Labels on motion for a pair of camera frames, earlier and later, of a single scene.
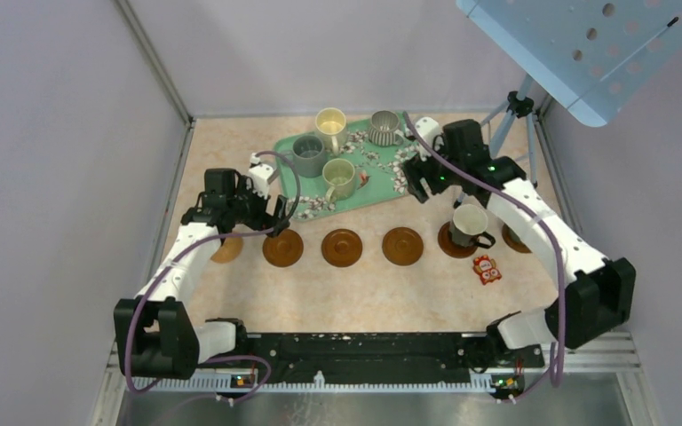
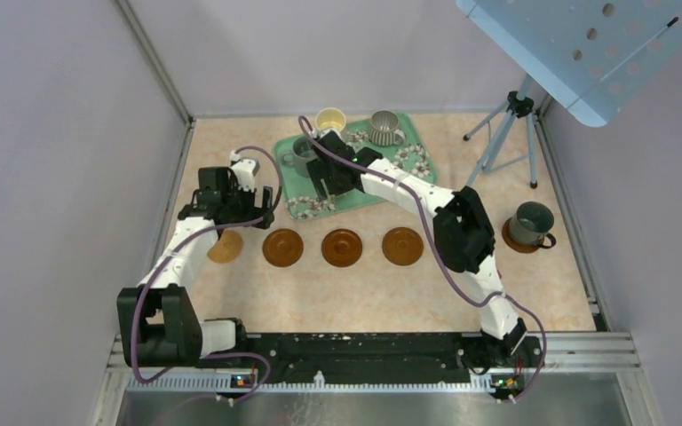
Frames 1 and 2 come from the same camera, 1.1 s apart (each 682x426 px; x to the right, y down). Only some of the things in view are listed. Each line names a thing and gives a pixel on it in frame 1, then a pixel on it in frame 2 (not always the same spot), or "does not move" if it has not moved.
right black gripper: [416, 169] to [319, 172]
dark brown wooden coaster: [285, 249] does not move
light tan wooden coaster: [230, 249] does not move
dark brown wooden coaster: [342, 248] does not move
